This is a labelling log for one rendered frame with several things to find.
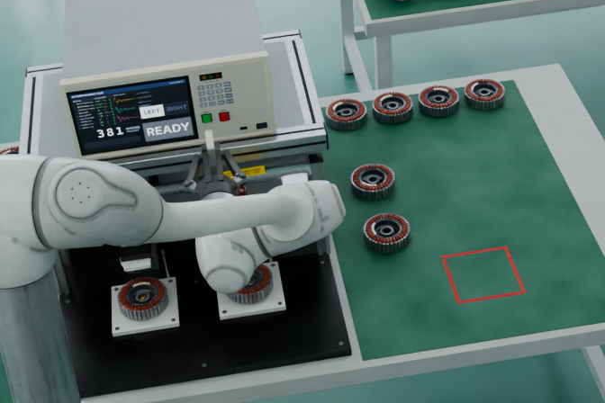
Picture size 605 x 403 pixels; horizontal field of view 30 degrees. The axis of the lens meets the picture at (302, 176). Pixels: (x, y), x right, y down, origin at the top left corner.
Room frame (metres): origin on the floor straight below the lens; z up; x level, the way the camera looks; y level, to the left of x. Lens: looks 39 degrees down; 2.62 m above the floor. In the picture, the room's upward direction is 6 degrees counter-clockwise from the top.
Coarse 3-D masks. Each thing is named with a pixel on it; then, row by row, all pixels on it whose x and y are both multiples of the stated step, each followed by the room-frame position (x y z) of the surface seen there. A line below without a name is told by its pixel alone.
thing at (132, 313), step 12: (132, 288) 1.85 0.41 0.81; (144, 288) 1.86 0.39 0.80; (156, 288) 1.84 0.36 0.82; (120, 300) 1.81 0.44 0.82; (132, 300) 1.83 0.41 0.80; (144, 300) 1.81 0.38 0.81; (156, 300) 1.80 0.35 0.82; (132, 312) 1.78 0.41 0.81; (144, 312) 1.77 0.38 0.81; (156, 312) 1.78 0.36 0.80
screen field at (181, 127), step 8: (168, 120) 1.97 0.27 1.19; (176, 120) 1.97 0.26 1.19; (184, 120) 1.97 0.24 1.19; (144, 128) 1.96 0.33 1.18; (152, 128) 1.97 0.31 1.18; (160, 128) 1.97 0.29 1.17; (168, 128) 1.97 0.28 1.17; (176, 128) 1.97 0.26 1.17; (184, 128) 1.97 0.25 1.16; (192, 128) 1.97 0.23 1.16; (152, 136) 1.97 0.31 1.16; (160, 136) 1.97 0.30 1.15; (168, 136) 1.97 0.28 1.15; (176, 136) 1.97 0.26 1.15; (184, 136) 1.97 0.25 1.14
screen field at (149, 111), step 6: (180, 102) 1.97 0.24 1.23; (186, 102) 1.97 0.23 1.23; (144, 108) 1.96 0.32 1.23; (150, 108) 1.97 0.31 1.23; (156, 108) 1.97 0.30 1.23; (162, 108) 1.97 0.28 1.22; (168, 108) 1.97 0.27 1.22; (174, 108) 1.97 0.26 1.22; (180, 108) 1.97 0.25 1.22; (186, 108) 1.97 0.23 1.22; (144, 114) 1.96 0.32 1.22; (150, 114) 1.97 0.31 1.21; (156, 114) 1.97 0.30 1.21; (162, 114) 1.97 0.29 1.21; (168, 114) 1.97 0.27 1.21
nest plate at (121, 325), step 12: (120, 288) 1.89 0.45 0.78; (168, 288) 1.87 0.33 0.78; (168, 300) 1.83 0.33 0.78; (120, 312) 1.81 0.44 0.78; (168, 312) 1.80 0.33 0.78; (120, 324) 1.78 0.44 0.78; (132, 324) 1.77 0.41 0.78; (144, 324) 1.77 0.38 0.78; (156, 324) 1.76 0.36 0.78; (168, 324) 1.76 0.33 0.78
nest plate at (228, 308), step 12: (276, 264) 1.92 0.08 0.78; (276, 276) 1.88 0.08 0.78; (276, 288) 1.84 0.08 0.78; (228, 300) 1.82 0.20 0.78; (264, 300) 1.80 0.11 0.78; (276, 300) 1.80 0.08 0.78; (228, 312) 1.78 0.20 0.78; (240, 312) 1.78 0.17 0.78; (252, 312) 1.78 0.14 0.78; (264, 312) 1.78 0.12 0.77
